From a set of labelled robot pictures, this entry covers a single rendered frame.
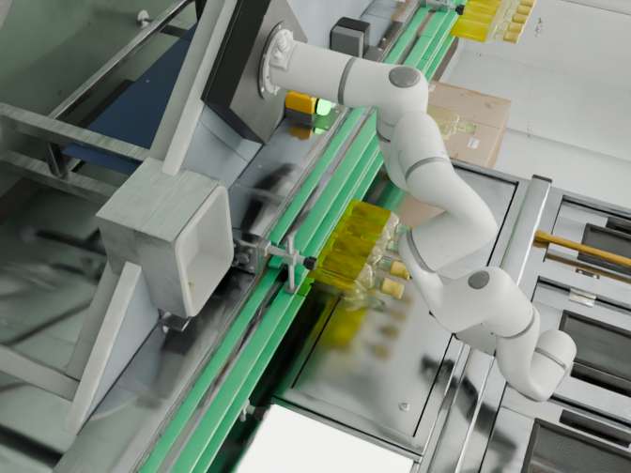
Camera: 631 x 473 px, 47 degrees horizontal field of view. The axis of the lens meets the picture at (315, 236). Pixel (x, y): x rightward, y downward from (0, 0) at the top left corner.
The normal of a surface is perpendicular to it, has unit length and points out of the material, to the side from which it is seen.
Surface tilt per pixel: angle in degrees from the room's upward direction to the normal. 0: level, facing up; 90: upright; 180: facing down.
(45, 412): 90
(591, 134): 90
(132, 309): 0
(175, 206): 90
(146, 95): 90
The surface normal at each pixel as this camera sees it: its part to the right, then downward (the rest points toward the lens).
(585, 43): -0.40, 0.67
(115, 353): 0.92, 0.30
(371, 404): 0.01, -0.68
